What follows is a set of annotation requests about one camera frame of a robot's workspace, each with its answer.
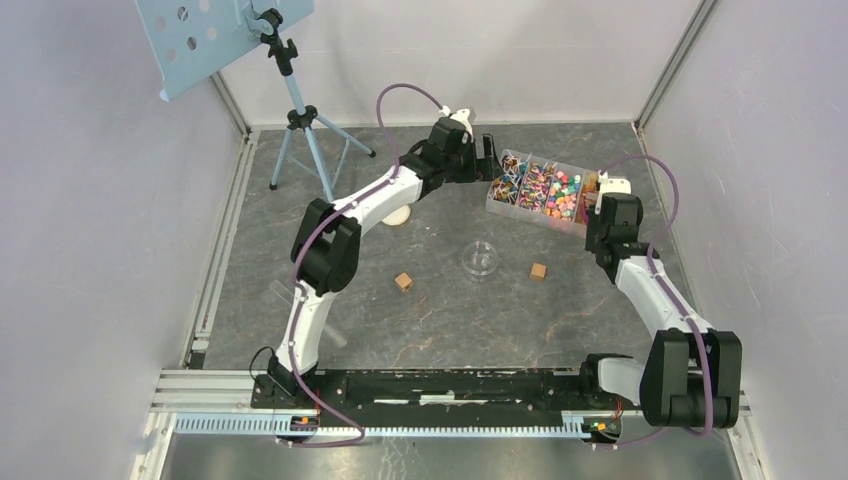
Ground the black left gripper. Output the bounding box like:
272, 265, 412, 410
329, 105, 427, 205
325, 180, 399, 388
444, 135, 504, 185

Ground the clear compartment candy box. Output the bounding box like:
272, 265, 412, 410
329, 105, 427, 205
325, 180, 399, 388
485, 149, 598, 238

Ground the clear glass jar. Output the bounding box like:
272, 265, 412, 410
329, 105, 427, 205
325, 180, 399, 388
460, 240, 500, 282

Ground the magenta plastic scoop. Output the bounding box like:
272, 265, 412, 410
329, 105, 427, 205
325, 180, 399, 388
575, 193, 597, 226

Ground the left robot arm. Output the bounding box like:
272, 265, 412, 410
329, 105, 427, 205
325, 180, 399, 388
268, 108, 495, 408

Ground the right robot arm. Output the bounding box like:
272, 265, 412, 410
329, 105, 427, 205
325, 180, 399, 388
577, 193, 742, 432

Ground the plain wooden cube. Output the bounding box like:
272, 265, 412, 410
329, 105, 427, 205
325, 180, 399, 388
528, 263, 547, 281

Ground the gold jar lid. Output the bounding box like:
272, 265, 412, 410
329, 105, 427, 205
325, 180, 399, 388
382, 205, 411, 227

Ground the wooden letter cube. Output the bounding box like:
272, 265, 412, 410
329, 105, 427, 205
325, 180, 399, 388
394, 272, 413, 292

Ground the light blue music stand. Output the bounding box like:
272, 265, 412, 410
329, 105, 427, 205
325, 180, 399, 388
134, 0, 377, 203

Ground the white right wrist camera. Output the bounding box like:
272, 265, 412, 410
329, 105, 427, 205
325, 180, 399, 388
597, 172, 632, 202

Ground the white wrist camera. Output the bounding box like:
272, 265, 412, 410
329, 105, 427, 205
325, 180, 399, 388
439, 105, 476, 136
597, 172, 632, 202

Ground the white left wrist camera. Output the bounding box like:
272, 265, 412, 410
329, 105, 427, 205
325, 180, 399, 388
439, 105, 476, 136

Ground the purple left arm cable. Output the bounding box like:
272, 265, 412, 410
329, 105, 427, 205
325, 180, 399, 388
276, 82, 458, 450

